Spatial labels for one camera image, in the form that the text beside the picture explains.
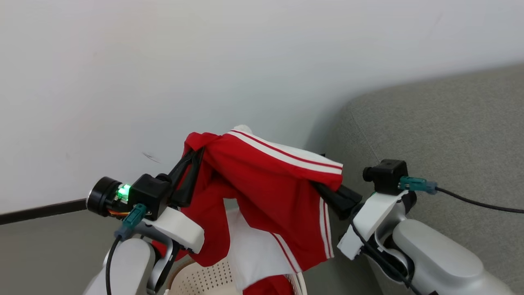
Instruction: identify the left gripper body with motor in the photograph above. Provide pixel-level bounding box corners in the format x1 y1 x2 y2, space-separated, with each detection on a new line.
86 176 142 218

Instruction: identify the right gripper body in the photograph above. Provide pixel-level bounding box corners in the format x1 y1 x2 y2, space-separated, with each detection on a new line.
403 191 418 215

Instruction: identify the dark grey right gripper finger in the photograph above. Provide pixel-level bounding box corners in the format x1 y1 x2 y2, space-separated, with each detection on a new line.
313 182 354 220
336 184 364 206

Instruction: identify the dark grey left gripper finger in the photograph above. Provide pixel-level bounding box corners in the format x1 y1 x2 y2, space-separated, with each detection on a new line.
171 147 205 207
167 150 197 187

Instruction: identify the red and white sports clothing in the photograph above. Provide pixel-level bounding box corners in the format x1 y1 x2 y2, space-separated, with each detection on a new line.
151 125 343 295

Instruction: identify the cream perforated laundry basket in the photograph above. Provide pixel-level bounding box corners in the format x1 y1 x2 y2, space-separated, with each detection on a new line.
164 254 307 295

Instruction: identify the black baseboard strip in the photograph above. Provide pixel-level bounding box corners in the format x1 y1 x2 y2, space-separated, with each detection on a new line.
0 198 89 226

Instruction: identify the grey fabric sofa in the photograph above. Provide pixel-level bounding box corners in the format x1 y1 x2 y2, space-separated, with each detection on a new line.
307 64 524 295

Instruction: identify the teal right cable connector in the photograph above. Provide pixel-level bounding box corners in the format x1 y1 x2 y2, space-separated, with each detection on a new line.
399 176 438 195

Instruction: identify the teal cable connector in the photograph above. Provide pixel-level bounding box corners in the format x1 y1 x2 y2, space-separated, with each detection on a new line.
115 204 147 241
399 176 438 195

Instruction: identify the white right camera bracket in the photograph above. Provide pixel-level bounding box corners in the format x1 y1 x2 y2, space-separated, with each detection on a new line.
337 190 409 261

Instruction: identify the white camera bracket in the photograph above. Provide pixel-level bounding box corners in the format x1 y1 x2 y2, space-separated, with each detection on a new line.
337 190 409 261
141 206 205 254

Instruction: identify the teal left cable connector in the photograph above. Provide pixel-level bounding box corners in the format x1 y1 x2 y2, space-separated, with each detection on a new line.
115 204 147 241

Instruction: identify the white left camera bracket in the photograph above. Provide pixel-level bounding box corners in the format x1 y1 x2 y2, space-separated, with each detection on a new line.
141 206 205 254

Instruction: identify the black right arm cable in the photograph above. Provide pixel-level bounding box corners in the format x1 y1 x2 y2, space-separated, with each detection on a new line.
350 221 424 295

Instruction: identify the black right camera cable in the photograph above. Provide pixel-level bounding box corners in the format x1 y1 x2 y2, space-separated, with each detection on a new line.
435 186 524 214

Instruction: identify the black camera cable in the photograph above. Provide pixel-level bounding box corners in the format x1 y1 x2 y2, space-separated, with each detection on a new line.
435 186 524 214
105 236 123 295

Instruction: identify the black left camera cable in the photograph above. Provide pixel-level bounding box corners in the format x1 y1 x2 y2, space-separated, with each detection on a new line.
105 236 123 295

